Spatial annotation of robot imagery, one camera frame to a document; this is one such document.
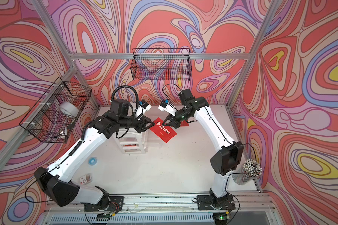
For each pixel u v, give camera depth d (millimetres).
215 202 643
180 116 650
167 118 684
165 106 651
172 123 650
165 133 753
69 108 743
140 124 618
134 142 825
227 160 479
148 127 678
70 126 751
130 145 937
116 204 722
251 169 674
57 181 384
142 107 609
